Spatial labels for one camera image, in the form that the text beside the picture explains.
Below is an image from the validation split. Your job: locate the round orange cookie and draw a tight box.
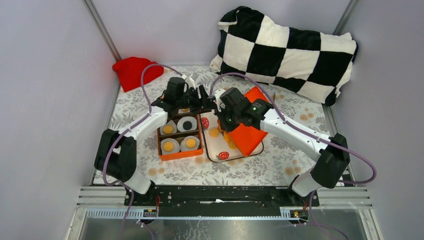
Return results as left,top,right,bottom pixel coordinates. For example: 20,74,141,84
185,138,197,149
163,141,175,152
228,140,237,150
209,127,220,138

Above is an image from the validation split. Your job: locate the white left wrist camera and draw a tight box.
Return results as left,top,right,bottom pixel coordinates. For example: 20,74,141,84
185,73,199,89

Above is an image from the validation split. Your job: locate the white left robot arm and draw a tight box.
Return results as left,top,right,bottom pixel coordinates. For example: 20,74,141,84
94,77,217,206

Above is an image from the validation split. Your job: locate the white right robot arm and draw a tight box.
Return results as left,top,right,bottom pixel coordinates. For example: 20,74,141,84
212,87,350,206

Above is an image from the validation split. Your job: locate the black round cookie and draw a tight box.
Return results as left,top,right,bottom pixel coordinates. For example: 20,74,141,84
182,120,193,131

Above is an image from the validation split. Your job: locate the orange fish cookie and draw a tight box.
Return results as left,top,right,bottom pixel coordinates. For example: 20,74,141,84
162,125,174,135

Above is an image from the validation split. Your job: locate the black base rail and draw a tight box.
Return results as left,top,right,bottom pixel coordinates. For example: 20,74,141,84
124,185,320,217

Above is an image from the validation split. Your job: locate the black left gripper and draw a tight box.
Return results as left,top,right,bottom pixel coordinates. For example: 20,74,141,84
176,85,219,115

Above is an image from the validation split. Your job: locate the orange tin lid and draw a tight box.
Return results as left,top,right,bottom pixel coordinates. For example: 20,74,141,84
228,86,268,157

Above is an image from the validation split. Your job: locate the red knit hat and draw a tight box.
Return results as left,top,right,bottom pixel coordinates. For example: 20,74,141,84
112,56,164,93

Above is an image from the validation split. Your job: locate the orange cookie tin box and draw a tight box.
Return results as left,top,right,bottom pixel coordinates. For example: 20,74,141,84
157,111,204,161

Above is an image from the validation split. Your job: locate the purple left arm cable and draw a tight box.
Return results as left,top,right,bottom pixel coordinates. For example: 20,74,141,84
101,63,186,240

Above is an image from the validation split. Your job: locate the floral table mat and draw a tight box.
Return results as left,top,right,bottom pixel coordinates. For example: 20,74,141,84
109,65,331,186

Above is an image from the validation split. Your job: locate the black white checkered pillow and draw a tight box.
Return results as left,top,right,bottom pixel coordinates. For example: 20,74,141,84
209,6,359,106

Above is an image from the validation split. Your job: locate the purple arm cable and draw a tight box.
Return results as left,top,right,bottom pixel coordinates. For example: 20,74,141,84
209,72,378,240
101,63,186,240

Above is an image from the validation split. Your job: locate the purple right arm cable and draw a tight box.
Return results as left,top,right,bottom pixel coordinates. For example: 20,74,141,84
209,72,378,240

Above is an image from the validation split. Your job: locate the white strawberry tray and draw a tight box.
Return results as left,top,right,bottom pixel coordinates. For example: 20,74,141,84
200,112,264,163

